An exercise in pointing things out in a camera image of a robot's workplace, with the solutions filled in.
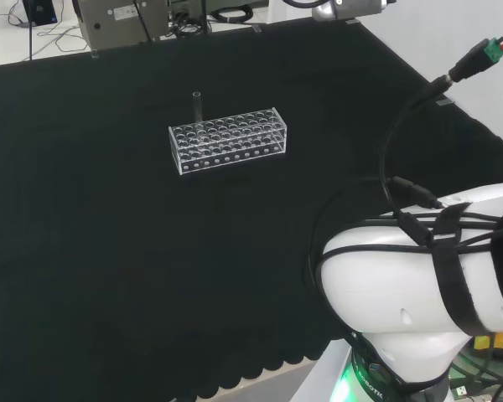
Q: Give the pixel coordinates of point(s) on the grey metal cabinet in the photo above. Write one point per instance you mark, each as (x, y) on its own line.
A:
(113, 21)

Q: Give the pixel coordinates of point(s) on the clear glass test tube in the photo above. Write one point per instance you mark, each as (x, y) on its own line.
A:
(197, 106)

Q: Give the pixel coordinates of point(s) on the clear acrylic test tube rack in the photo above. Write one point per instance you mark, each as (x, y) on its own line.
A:
(228, 140)

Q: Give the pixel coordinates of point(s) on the green terminal connector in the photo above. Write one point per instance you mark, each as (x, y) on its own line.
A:
(495, 48)

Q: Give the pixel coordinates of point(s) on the black equipment box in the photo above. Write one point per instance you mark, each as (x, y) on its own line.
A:
(42, 11)

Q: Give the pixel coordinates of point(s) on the silver rounded device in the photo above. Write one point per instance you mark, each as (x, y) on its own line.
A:
(343, 9)

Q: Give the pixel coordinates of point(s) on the black bench cloth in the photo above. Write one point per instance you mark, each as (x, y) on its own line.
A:
(109, 251)

